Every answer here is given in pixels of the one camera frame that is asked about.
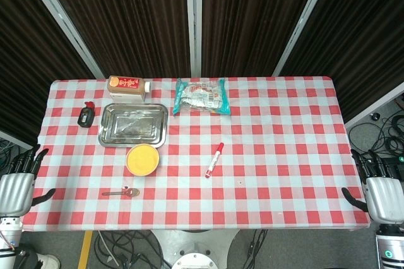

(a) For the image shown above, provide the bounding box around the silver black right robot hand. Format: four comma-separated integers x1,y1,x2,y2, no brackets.
341,148,404,225

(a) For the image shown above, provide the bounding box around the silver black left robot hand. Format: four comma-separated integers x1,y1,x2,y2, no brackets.
0,144,57,218

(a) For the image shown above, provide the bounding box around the metal spoon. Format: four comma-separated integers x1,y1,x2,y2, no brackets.
101,188,140,197

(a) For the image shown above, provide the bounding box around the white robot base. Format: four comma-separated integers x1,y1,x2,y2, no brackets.
148,229,241,269

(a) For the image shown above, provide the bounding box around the white bowl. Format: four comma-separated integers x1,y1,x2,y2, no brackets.
125,143,160,177

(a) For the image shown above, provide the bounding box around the stainless steel tray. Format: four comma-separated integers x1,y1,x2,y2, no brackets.
97,102,169,148

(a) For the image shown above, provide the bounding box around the black device green light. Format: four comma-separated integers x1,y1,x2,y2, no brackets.
377,154,404,182

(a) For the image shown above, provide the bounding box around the white shoe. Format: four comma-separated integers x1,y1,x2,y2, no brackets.
37,252,61,269

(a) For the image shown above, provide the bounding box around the small dark bottle red cap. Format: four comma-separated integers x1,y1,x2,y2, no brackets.
77,101,97,128

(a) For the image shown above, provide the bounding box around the red white checkered tablecloth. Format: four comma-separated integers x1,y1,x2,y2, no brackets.
21,75,371,231

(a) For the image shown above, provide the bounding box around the dark brown curtain panel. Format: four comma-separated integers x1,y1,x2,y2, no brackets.
280,0,404,123
201,0,323,78
0,0,95,146
37,0,192,79

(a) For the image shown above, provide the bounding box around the brown drink bottle red label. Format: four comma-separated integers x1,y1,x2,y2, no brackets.
108,75,152,96

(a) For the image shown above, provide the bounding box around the red whiteboard marker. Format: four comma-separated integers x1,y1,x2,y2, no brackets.
205,142,225,179

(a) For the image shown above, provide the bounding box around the teal silver snack bag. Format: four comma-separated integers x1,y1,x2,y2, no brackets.
172,77,231,116

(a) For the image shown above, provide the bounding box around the grey metal partition post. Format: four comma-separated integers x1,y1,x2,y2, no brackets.
17,0,107,80
0,129,34,150
271,0,336,77
343,82,404,128
184,0,203,78

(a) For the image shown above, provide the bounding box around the black cable bundle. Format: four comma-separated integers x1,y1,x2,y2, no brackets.
93,230,171,269
347,98,404,158

